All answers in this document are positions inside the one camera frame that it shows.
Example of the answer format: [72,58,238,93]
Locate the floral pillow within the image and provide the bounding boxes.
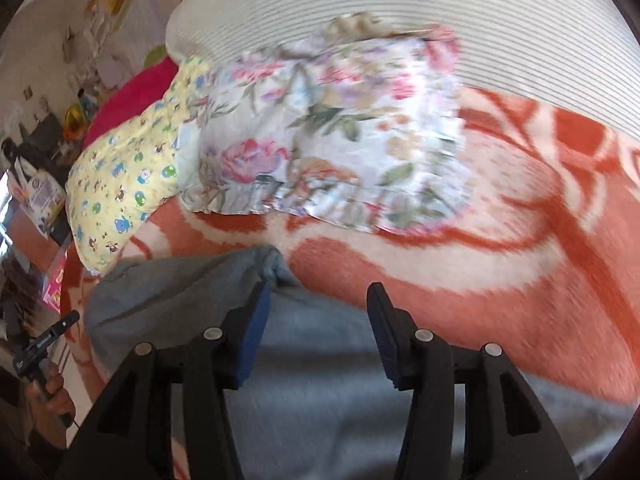
[180,24,475,233]

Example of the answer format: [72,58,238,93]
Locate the white printed bag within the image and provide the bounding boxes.
[7,157,67,240]

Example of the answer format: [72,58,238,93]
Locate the orange and white patterned blanket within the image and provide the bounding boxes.
[47,85,640,480]

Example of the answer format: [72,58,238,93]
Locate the yellow animal print pillow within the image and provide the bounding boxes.
[65,55,213,277]

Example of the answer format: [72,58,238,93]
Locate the person's left hand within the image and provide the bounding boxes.
[25,359,77,450]

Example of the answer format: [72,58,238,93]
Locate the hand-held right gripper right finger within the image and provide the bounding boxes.
[366,282,581,480]

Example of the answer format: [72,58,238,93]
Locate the pink plush cushion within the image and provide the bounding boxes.
[82,57,180,148]

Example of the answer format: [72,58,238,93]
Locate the grey pants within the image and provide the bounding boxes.
[84,245,632,480]

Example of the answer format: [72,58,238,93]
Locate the white striped pillow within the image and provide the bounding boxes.
[165,0,640,143]

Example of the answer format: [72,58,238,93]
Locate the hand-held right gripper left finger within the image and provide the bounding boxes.
[55,280,272,480]

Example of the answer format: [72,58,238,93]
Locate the pink box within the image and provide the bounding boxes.
[42,255,68,311]

